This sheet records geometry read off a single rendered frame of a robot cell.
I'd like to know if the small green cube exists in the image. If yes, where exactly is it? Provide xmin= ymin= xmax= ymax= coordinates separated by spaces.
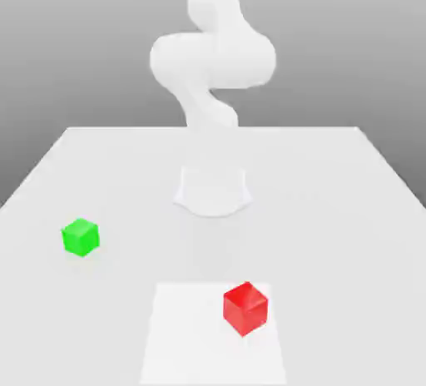
xmin=61 ymin=217 xmax=101 ymax=258

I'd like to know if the small red cube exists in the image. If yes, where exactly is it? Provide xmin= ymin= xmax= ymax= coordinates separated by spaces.
xmin=222 ymin=280 xmax=270 ymax=338

